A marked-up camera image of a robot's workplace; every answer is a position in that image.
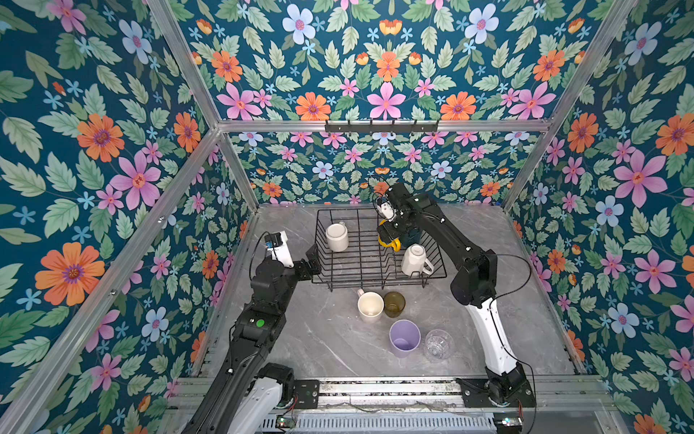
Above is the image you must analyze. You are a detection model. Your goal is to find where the yellow mug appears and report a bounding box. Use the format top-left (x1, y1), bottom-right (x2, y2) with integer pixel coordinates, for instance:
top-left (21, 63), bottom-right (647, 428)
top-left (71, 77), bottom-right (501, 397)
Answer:
top-left (377, 220), bottom-right (401, 252)

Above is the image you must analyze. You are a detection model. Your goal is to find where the white mug red inside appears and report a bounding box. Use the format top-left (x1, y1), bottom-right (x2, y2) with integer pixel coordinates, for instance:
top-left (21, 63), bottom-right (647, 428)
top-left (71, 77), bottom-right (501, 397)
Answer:
top-left (325, 222), bottom-right (349, 253)

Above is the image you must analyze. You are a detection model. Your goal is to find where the cream faceted mug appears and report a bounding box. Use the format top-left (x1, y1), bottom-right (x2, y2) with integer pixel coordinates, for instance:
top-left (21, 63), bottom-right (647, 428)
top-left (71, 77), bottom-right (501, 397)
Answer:
top-left (401, 244), bottom-right (434, 278)

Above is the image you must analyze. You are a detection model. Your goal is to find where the white mug pink handle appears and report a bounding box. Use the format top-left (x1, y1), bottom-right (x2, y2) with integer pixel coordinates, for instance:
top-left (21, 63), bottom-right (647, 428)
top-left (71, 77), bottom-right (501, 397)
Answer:
top-left (357, 289), bottom-right (384, 324)

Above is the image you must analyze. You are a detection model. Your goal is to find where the dark green mug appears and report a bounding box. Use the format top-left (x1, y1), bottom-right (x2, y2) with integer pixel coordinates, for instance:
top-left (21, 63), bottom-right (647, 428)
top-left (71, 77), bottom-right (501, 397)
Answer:
top-left (401, 228), bottom-right (422, 249)

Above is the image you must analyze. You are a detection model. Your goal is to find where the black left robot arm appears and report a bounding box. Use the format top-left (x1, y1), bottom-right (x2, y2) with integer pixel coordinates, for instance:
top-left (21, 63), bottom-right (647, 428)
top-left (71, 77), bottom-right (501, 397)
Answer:
top-left (184, 245), bottom-right (322, 433)

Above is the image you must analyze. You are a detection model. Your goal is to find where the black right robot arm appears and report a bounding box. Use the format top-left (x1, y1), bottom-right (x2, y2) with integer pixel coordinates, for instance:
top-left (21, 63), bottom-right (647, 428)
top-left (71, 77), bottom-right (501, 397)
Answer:
top-left (372, 183), bottom-right (531, 407)

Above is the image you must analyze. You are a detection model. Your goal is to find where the olive green glass cup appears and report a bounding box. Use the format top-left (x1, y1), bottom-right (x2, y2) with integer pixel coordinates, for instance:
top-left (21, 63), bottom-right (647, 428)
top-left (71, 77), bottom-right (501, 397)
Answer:
top-left (383, 291), bottom-right (407, 318)

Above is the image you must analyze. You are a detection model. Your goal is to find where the lilac plastic cup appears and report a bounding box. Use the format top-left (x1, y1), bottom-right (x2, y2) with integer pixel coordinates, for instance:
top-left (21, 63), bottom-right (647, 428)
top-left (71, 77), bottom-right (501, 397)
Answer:
top-left (389, 319), bottom-right (421, 358)

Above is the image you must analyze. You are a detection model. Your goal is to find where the clear glass cup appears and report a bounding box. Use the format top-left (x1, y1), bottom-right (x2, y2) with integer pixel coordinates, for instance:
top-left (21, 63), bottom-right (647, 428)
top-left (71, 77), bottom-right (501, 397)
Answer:
top-left (424, 329), bottom-right (455, 362)

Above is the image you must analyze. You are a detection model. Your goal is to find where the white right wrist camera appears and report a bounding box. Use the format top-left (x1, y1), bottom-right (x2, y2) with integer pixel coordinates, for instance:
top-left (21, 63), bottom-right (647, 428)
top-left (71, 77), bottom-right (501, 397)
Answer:
top-left (375, 196), bottom-right (396, 221)

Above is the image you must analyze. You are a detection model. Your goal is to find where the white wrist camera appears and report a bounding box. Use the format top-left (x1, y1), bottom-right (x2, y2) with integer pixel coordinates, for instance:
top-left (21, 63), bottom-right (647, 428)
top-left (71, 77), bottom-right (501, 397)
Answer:
top-left (375, 196), bottom-right (396, 221)
top-left (264, 231), bottom-right (294, 268)

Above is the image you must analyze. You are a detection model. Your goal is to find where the black wire dish rack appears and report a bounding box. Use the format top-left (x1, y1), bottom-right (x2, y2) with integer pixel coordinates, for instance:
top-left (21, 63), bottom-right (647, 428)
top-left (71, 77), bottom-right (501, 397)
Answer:
top-left (312, 207), bottom-right (447, 291)

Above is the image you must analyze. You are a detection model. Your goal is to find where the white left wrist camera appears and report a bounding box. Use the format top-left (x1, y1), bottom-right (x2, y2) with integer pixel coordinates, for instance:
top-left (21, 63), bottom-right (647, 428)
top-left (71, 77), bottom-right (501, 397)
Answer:
top-left (264, 231), bottom-right (294, 268)

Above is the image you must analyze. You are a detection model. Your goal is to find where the black hook rail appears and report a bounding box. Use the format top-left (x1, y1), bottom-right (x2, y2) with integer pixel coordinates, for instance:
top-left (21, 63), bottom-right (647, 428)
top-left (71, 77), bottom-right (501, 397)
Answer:
top-left (324, 119), bottom-right (439, 135)

